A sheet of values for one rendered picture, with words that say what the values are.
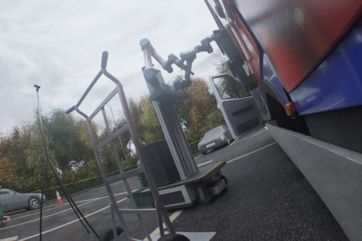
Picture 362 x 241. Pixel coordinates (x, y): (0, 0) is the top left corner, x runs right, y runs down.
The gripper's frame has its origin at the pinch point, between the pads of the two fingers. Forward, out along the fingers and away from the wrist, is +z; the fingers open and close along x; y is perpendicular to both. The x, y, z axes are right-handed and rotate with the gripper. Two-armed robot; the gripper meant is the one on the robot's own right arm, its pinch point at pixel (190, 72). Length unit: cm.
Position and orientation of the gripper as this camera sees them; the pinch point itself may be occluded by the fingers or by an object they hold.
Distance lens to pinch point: 199.9
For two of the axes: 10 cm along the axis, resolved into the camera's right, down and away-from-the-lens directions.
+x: -3.7, 0.5, -9.3
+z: 7.1, 6.6, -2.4
